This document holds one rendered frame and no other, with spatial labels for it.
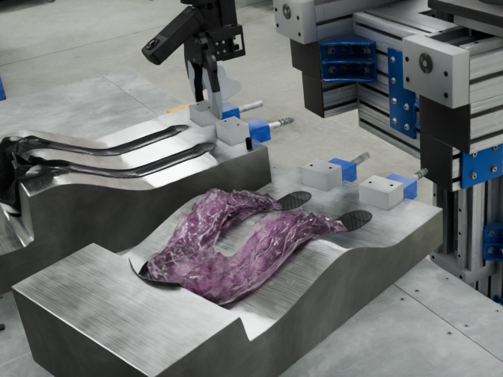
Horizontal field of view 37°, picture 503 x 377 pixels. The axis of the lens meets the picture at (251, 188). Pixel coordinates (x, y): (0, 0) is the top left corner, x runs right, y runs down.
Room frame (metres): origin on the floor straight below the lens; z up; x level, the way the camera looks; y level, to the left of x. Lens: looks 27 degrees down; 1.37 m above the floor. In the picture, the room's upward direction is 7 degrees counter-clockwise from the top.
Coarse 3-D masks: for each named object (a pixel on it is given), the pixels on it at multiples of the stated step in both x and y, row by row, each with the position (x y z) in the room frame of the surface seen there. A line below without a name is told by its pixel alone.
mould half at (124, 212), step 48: (96, 144) 1.20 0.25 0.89; (192, 144) 1.14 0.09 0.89; (240, 144) 1.12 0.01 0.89; (48, 192) 0.95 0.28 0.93; (96, 192) 0.97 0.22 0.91; (144, 192) 1.00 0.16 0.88; (192, 192) 1.04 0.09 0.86; (0, 240) 0.95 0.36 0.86; (48, 240) 0.94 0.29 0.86; (96, 240) 0.97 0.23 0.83; (0, 288) 0.91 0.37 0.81
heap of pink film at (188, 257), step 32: (224, 192) 0.89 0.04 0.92; (256, 192) 0.90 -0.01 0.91; (192, 224) 0.84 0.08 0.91; (224, 224) 0.85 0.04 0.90; (256, 224) 0.81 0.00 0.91; (288, 224) 0.79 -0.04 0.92; (320, 224) 0.80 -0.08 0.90; (160, 256) 0.79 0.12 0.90; (192, 256) 0.79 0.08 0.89; (224, 256) 0.78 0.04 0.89; (256, 256) 0.76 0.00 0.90; (192, 288) 0.73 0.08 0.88; (224, 288) 0.72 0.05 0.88; (256, 288) 0.72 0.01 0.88
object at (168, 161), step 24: (0, 144) 1.10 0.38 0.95; (24, 144) 1.09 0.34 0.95; (48, 144) 1.14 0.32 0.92; (120, 144) 1.20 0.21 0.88; (144, 144) 1.18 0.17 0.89; (0, 168) 1.09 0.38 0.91; (24, 168) 0.99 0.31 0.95; (48, 168) 0.99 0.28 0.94; (72, 168) 1.04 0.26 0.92; (96, 168) 1.06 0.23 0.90; (144, 168) 1.09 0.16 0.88; (0, 192) 1.06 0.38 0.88
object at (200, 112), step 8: (192, 104) 1.26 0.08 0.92; (200, 104) 1.25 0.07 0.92; (208, 104) 1.25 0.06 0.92; (224, 104) 1.27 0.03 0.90; (232, 104) 1.27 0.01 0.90; (248, 104) 1.28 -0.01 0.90; (256, 104) 1.28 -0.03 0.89; (192, 112) 1.24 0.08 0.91; (200, 112) 1.21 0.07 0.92; (208, 112) 1.22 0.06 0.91; (224, 112) 1.24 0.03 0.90; (232, 112) 1.24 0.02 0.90; (240, 112) 1.27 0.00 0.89; (192, 120) 1.25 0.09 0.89; (200, 120) 1.22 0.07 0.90; (208, 120) 1.22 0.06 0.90; (216, 120) 1.23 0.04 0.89
